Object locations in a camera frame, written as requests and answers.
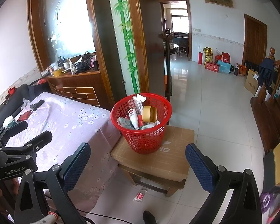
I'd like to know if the black cable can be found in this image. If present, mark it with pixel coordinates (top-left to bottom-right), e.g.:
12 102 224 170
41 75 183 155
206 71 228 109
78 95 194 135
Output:
79 210 145 222

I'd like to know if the white spray bottle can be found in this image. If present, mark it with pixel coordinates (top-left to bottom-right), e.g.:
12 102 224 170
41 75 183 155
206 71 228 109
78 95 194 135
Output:
128 108 140 130

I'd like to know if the blue box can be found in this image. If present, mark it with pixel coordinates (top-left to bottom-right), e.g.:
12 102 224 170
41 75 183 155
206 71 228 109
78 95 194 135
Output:
217 61 231 73

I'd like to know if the white medicine box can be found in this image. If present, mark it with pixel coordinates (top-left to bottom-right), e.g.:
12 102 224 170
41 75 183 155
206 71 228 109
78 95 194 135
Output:
132 93 147 112

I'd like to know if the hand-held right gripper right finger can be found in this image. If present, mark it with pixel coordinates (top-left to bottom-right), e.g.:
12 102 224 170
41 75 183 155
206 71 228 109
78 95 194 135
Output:
185 143 263 224

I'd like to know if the red plastic mesh basket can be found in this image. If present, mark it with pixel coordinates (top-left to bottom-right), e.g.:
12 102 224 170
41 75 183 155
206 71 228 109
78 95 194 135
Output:
111 93 172 155

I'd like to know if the long red packet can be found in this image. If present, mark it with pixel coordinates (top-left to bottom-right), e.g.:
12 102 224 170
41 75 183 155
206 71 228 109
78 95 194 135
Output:
16 111 32 122

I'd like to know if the black leather sofa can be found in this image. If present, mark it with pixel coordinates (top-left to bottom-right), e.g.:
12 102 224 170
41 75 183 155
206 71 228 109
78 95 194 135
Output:
0 83 49 131

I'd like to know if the wooden partition cabinet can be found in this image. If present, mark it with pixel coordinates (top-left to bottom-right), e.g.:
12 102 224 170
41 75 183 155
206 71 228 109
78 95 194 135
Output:
26 0 168 112

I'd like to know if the wooden stool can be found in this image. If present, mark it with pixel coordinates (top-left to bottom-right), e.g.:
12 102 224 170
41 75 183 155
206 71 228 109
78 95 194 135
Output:
118 163 187 197

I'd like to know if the red gift box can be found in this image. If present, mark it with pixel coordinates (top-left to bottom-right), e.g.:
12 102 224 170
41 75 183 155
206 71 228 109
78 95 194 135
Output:
205 61 220 73

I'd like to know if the brown tape roll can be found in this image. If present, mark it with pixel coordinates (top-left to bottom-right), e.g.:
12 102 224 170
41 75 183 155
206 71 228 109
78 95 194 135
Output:
142 106 158 123

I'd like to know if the dark dining chair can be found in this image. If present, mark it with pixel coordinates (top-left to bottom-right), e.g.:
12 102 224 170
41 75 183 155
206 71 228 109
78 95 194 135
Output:
177 33 189 56

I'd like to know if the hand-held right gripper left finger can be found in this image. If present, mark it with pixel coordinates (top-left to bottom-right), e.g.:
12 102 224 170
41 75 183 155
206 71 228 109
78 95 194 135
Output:
14 142 91 224

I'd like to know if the wooden stair railing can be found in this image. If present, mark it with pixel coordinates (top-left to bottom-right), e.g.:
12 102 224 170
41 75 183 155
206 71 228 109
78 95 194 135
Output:
250 48 280 154

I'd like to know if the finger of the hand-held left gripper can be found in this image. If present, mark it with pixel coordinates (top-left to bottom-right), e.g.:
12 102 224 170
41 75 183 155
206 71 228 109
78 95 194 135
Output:
2 131 53 162
0 121 29 153

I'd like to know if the dark jacket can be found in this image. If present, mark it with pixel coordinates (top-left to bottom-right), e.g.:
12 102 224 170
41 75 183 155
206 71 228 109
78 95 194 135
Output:
258 57 279 87

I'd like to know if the frosted glass panel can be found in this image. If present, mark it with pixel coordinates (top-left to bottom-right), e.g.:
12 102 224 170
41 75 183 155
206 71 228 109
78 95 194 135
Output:
41 0 96 63

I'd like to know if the black paper bag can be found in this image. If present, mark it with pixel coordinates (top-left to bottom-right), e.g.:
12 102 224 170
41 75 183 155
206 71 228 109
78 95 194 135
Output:
28 84 48 98

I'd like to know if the wooden door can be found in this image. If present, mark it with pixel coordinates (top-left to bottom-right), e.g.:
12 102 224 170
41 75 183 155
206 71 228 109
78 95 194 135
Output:
242 14 267 67

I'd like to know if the red white packet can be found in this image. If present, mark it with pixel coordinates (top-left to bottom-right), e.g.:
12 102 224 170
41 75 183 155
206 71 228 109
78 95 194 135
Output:
133 190 148 202

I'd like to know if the teal tissue pack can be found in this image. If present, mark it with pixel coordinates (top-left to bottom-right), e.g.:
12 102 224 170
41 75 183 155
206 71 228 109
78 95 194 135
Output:
117 117 133 129

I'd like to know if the flat brown cardboard box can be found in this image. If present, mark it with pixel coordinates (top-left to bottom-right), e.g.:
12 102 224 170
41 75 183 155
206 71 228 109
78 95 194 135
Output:
110 125 195 182

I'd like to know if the white labelled cardboard box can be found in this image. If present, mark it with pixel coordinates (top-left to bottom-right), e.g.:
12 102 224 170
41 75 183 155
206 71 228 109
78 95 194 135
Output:
244 69 263 96

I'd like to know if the gold gift bag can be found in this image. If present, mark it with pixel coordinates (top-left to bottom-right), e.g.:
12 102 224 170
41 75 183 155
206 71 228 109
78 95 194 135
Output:
203 47 213 62

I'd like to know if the black handbag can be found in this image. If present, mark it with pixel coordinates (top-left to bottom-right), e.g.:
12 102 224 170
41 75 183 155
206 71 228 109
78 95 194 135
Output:
75 51 99 73

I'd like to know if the clear plastic bag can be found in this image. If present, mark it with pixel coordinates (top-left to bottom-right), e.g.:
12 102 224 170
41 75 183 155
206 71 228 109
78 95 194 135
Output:
21 98 32 110

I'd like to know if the green bamboo wall painting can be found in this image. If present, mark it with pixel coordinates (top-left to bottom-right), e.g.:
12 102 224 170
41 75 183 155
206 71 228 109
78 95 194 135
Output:
107 0 141 95

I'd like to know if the black plastic tool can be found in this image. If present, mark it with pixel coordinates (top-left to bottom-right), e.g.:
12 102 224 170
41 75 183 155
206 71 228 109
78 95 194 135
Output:
30 99 45 111

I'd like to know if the purple bow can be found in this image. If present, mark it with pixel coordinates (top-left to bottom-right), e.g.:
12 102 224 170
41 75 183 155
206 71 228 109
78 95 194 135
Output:
259 191 274 214

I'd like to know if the person's black shoe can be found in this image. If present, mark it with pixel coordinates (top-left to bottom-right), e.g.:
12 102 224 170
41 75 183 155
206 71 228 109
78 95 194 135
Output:
142 210 158 224

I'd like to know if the dark green tissue box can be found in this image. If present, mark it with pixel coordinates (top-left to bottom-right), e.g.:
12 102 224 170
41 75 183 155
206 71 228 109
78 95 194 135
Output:
2 115 21 129

